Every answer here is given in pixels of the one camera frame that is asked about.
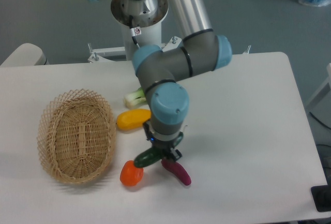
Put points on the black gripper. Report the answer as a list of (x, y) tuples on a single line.
[(166, 143)]

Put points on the green cucumber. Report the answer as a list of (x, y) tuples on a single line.
[(150, 156)]

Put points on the silver and grey robot arm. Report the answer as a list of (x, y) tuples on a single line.
[(159, 71)]

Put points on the woven wicker basket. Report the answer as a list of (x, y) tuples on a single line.
[(76, 136)]

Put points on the purple sweet potato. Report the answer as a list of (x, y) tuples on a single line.
[(177, 170)]

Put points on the yellow bell pepper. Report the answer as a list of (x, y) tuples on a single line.
[(133, 119)]

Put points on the orange bell pepper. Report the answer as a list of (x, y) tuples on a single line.
[(130, 174)]

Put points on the green bok choy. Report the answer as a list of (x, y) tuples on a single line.
[(135, 99)]

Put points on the white chair back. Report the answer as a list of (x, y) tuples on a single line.
[(26, 54)]

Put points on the black device at table edge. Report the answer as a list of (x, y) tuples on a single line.
[(321, 197)]

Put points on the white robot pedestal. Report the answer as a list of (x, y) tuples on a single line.
[(141, 26)]

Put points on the white furniture frame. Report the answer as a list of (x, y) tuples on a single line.
[(319, 93)]

